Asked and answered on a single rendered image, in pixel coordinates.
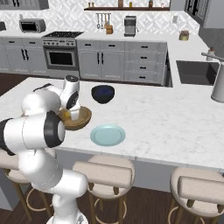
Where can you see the light blue plate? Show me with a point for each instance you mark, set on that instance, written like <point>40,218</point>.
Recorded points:
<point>108,135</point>

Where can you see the white wall socket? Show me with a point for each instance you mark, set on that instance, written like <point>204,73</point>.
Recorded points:
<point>175,19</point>

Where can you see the metal utensil rail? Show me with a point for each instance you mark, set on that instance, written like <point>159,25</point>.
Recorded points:
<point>103,13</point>

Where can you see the dark grey small appliance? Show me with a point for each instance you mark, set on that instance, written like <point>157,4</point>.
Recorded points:
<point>2,26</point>

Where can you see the grey lower cupboard run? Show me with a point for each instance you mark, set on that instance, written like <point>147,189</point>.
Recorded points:
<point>122,61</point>
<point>22,55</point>

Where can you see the dark wooden wall shelf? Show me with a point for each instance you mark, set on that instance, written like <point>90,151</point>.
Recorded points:
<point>127,9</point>

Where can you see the wooden knife block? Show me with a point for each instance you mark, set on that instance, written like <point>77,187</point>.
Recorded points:
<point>109,29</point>

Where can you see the round wooden plate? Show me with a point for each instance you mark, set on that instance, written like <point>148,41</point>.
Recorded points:
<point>83,117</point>

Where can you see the grey metal tap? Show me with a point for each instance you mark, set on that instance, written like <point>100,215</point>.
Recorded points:
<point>219,84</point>

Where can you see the steel coffee machine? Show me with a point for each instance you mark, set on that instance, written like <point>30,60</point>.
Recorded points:
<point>130,26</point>

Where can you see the small white cup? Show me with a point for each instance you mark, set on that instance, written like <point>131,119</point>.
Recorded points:
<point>162,5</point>

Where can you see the small yellow jar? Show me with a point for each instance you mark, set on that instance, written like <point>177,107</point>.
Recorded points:
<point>130,4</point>

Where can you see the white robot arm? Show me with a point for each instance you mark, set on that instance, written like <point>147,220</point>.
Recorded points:
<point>32,132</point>

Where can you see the brown jar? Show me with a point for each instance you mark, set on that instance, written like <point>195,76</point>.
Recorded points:
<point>120,3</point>

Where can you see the beige round bar stool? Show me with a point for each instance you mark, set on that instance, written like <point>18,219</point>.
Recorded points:
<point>10,169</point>
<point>198,189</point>
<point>110,172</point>

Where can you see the steel oven with hob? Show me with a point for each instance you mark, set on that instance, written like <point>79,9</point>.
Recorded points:
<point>61,57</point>

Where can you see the yellow squash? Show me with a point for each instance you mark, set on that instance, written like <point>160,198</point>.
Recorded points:
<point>67,114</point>

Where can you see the dark grey sink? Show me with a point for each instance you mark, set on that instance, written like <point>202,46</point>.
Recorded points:
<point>197,73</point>

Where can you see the dark brown bottle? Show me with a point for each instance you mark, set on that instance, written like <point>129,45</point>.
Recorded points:
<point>150,3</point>

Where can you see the white soap dispenser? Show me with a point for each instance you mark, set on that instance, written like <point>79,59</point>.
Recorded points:
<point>210,54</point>

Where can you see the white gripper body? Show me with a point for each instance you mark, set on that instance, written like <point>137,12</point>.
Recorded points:
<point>75,114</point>

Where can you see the grey glass-door upper cupboard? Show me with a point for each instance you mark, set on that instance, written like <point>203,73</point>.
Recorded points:
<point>204,11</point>

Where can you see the brown plant pot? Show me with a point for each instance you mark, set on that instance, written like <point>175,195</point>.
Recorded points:
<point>184,35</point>

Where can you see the dark blue bowl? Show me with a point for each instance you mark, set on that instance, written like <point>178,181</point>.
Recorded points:
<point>102,94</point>

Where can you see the grey toaster oven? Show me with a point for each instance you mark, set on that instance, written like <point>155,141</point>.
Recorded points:
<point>32,25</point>

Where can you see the hanging metal utensil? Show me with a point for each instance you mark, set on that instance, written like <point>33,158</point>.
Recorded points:
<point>107,21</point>
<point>102,23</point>
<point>98,22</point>

